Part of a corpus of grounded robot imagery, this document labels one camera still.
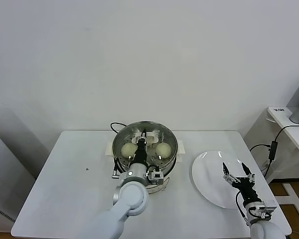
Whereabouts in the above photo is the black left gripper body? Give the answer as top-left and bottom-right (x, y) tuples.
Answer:
(132, 141), (150, 164)

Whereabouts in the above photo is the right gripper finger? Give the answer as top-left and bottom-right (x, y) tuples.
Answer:
(222, 162), (237, 184)
(241, 162), (255, 182)

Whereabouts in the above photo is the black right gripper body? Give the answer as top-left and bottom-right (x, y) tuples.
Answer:
(231, 176), (261, 205)

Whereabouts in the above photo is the white steamed baozi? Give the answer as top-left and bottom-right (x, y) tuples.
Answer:
(155, 143), (172, 159)
(121, 143), (138, 159)

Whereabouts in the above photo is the round glass pot lid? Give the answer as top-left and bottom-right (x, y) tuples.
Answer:
(113, 121), (178, 172)

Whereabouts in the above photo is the steel perforated steamer basket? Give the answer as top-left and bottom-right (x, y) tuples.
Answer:
(105, 121), (185, 179)

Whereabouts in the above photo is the white round plate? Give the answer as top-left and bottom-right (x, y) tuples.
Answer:
(191, 151), (257, 209)

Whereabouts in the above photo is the cream electric cooker base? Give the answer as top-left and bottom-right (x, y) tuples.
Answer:
(106, 146), (185, 195)

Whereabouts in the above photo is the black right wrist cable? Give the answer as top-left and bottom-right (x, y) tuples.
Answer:
(235, 191), (249, 222)

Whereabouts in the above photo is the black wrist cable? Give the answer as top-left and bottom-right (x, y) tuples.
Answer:
(235, 191), (249, 222)
(111, 158), (123, 179)

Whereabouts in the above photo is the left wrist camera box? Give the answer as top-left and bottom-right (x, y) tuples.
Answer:
(147, 166), (164, 185)

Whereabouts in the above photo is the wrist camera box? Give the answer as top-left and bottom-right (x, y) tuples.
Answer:
(249, 199), (277, 219)
(147, 166), (164, 185)

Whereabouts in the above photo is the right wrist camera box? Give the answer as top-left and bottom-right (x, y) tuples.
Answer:
(249, 199), (277, 219)

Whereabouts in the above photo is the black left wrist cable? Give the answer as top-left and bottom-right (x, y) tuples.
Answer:
(111, 158), (123, 179)

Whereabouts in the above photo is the black cooker power cord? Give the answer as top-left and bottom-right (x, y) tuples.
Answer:
(110, 121), (127, 134)

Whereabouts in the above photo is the black power adapter cable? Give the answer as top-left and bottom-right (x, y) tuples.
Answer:
(249, 125), (299, 178)

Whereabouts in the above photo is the white floor frame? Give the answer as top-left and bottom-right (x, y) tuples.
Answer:
(276, 183), (299, 220)

